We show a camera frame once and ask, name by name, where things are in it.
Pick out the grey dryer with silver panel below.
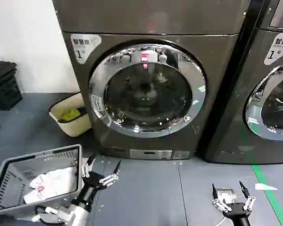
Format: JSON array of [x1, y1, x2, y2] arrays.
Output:
[[52, 0, 245, 162]]

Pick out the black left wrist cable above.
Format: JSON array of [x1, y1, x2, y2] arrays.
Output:
[[32, 205, 62, 224]]

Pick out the white cloth with red print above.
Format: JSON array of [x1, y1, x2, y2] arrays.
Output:
[[23, 166, 79, 204]]

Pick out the thin white cable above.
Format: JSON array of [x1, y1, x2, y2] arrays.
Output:
[[213, 214, 228, 226]]

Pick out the silver dryer service panel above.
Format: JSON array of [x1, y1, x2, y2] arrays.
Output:
[[129, 148, 173, 160]]

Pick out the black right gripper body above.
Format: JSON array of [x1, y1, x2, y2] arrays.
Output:
[[222, 203, 251, 226]]

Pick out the yellow-green cloth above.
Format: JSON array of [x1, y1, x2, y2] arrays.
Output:
[[60, 108, 82, 121]]

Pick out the stacked black plastic crates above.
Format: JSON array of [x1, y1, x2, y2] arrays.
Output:
[[0, 60, 23, 111]]

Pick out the grey dryer with drawer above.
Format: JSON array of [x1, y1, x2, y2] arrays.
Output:
[[203, 0, 283, 165]]

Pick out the cream plastic bin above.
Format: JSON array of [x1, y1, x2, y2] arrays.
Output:
[[48, 92, 93, 138]]

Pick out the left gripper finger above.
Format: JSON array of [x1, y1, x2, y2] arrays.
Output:
[[99, 159, 123, 187], [81, 153, 96, 178]]

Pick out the silver number label sticker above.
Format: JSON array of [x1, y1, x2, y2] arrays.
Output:
[[263, 32, 283, 66], [70, 33, 102, 65]]

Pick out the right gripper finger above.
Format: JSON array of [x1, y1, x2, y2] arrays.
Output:
[[239, 180, 257, 212], [211, 183, 230, 212]]

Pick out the silver floor socket plate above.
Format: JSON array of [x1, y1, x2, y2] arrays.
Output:
[[215, 187, 236, 204]]

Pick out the round chrome glass dryer door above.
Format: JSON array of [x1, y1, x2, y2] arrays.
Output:
[[88, 41, 207, 139], [243, 50, 283, 142]]

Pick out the green floor tape stripe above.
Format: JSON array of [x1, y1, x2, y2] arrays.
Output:
[[250, 164, 283, 226]]

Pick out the grey plastic laundry basket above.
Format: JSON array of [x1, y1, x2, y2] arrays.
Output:
[[0, 144, 85, 220]]

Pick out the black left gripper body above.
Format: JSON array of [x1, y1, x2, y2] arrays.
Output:
[[77, 171, 104, 204]]

